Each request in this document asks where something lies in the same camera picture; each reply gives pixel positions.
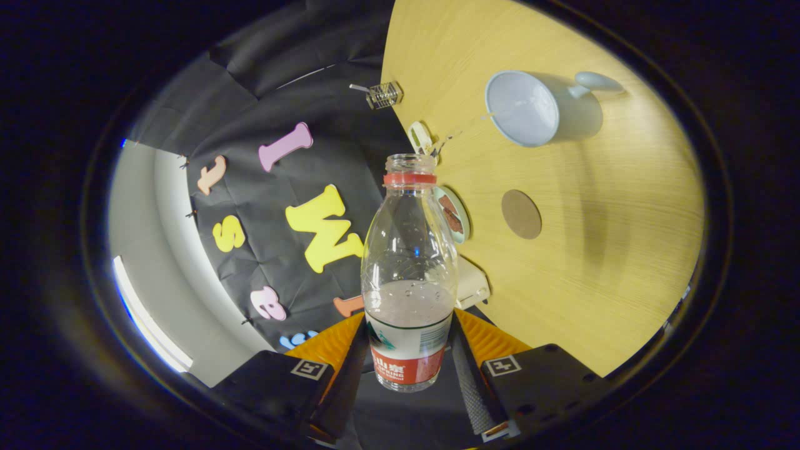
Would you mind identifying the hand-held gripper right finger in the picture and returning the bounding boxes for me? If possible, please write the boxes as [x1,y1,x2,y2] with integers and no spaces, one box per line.
[449,308,610,444]

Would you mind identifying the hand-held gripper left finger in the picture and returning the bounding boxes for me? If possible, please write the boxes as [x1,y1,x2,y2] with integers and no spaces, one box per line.
[209,311,371,446]

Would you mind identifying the clear plastic bottle red label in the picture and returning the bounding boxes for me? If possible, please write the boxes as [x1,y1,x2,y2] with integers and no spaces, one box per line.
[361,153,459,393]

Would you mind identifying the clear juice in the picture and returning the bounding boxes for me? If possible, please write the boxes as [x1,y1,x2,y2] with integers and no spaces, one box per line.
[364,111,496,329]

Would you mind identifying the brown round coaster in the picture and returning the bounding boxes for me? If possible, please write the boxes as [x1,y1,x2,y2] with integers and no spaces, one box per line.
[501,189,543,240]

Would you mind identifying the white cup with handle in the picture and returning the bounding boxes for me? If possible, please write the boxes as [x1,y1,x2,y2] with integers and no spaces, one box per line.
[485,70,626,148]

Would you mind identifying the white toaster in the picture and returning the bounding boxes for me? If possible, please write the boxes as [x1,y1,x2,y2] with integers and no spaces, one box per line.
[454,255,492,310]

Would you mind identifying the pale green plate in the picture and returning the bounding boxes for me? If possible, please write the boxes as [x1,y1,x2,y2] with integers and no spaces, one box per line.
[436,186,469,245]

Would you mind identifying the wooden table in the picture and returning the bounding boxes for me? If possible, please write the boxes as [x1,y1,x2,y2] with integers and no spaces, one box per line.
[380,0,706,378]

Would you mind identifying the black backdrop cloth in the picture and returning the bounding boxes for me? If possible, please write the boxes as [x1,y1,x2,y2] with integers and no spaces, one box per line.
[125,0,501,448]

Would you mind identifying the white divided grain tray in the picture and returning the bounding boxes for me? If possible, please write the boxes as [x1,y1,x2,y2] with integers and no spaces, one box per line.
[407,121,434,156]

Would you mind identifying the metal mesh holder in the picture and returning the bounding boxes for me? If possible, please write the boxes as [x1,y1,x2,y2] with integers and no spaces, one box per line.
[366,81,403,111]

